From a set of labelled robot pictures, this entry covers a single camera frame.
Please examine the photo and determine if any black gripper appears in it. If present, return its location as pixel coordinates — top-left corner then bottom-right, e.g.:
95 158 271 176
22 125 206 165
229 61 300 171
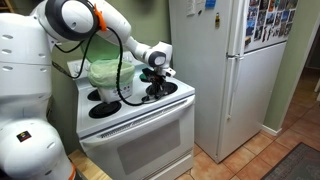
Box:
148 71 169 102

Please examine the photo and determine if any black coil stove burner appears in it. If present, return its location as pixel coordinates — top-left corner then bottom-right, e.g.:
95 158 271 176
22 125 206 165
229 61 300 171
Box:
86 88 102 102
88 100 123 120
145 81 179 100

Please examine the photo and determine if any white electric stove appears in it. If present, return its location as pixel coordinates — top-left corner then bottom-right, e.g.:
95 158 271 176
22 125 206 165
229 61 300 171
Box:
66 49 196 180

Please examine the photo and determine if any white compost bin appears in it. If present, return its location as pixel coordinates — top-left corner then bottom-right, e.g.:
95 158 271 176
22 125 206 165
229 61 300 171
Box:
96 81 135 104

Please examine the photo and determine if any green bin liner bag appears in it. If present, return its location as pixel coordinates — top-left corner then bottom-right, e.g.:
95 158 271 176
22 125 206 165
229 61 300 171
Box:
86 58 136 90

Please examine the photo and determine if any green bin lid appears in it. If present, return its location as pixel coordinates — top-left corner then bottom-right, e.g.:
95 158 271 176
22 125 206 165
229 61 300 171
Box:
79 34 116 64

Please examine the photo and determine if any white stove knob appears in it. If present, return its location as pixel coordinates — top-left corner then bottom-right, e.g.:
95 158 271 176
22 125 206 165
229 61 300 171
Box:
73 64 84 75

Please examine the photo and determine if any white refrigerator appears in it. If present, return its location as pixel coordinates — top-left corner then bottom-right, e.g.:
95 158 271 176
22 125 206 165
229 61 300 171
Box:
168 0 300 164

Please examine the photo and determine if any white paper on fridge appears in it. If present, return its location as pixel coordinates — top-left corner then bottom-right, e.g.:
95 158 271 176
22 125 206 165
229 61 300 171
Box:
185 0 205 17

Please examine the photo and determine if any yellow black fridge magnet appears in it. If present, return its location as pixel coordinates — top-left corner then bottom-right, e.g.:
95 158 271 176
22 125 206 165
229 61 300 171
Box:
214 12 221 29

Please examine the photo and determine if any wooden robot platform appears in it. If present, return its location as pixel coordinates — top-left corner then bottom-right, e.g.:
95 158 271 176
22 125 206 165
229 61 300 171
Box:
67 148 113 180

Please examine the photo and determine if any blue fridge magnet sheet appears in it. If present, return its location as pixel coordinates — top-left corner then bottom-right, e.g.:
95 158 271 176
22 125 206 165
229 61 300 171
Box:
204 0 217 9

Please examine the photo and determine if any white baseboard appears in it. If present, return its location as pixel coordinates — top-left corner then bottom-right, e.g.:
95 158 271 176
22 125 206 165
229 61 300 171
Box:
261 124 283 137

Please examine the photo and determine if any fridge photo collage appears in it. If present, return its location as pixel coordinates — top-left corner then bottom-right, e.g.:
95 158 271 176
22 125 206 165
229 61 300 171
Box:
244 0 300 48

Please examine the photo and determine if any grey patterned floor rug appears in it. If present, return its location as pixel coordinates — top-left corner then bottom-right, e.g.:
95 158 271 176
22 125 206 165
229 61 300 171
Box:
261 142 320 180

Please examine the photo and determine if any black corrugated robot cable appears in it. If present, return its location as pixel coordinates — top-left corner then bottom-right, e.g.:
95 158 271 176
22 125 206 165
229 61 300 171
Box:
51 26 158 108

